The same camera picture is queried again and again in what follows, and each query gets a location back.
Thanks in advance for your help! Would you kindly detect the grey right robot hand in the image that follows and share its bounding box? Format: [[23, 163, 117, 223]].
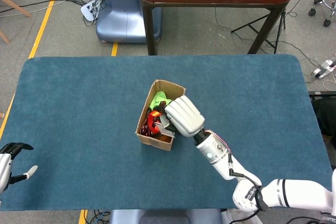
[[154, 94, 206, 138]]

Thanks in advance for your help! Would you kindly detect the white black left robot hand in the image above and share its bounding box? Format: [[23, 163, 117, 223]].
[[0, 142, 39, 196]]

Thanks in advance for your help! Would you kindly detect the orange lanyard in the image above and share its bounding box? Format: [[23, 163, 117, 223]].
[[146, 110, 163, 135]]

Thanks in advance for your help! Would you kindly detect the lavender blue robot base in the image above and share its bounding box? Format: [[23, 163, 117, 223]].
[[96, 0, 163, 44]]

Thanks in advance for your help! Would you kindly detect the brown cardboard box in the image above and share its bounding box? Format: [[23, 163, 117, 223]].
[[135, 79, 186, 152]]

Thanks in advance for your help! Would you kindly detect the green snack bag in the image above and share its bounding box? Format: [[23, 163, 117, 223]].
[[148, 91, 173, 112]]

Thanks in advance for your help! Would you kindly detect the dark red grape bunch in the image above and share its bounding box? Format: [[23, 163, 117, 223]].
[[140, 123, 155, 137]]

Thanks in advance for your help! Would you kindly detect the blue felt table cover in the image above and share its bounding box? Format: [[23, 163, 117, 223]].
[[0, 54, 334, 211]]

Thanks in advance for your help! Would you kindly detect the grey robot torso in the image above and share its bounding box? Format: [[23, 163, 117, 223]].
[[109, 209, 224, 224]]

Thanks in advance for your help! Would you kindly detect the black tripod stand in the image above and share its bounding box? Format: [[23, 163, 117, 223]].
[[230, 0, 309, 54]]

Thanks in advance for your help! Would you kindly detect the white power strip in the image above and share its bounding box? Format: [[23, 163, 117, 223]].
[[313, 60, 336, 79], [80, 0, 106, 22]]

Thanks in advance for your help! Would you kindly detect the wooden easel leg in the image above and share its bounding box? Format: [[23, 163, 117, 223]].
[[0, 0, 32, 18]]

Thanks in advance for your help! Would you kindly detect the black floor cable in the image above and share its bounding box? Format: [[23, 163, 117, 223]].
[[0, 0, 79, 14]]

